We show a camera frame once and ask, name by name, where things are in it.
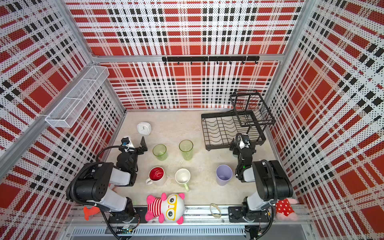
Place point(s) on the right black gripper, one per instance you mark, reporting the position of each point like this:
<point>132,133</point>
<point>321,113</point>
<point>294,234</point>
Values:
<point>252,149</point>

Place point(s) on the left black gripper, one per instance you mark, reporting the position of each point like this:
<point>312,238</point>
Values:
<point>144,148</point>

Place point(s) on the lilac plastic cup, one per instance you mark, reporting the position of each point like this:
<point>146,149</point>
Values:
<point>223,174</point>

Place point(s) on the tall green glass cup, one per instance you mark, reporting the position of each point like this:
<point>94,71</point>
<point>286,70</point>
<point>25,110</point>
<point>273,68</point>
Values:
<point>186,148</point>

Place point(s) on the black wire dish rack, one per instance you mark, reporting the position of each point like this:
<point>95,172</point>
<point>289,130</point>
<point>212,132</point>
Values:
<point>250,115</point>

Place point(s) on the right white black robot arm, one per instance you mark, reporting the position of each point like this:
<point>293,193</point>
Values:
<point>271,181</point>

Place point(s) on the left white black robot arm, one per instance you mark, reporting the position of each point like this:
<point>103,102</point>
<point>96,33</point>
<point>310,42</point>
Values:
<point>92,186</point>

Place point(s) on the short green glass cup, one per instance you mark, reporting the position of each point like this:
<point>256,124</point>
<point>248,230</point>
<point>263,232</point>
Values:
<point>160,152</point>

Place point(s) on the white square device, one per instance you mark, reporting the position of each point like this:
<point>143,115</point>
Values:
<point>144,128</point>

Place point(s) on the red and white mug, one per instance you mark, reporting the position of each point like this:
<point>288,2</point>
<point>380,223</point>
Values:
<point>157,176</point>

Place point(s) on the pink frog plush toy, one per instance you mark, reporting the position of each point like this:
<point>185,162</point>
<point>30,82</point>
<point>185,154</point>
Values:
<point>284,210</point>

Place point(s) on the pink striped plush doll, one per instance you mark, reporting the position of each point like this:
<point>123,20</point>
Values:
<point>166,208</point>

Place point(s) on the red shark plush toy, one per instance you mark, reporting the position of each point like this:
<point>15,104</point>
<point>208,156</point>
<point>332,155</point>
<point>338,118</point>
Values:
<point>90,212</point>

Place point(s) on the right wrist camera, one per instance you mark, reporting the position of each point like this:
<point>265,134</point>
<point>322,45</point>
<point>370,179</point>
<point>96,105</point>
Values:
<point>244,142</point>

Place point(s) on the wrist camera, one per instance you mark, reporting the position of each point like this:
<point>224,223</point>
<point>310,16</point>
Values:
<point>126,142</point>
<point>244,142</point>

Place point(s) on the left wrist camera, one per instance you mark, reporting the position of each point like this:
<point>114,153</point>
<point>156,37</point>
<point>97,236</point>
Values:
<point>126,142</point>

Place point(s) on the cream mug green handle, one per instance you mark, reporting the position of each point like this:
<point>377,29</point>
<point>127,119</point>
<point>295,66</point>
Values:
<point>182,177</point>

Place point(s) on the white wire wall basket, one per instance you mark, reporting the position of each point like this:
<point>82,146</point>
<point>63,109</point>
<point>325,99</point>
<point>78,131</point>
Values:
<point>69,109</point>

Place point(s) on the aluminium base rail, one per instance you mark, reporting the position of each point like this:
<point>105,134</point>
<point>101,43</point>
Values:
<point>199,220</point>

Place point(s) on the black wall hook rail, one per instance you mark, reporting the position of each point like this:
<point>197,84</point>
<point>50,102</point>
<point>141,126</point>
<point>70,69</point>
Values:
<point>211,59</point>

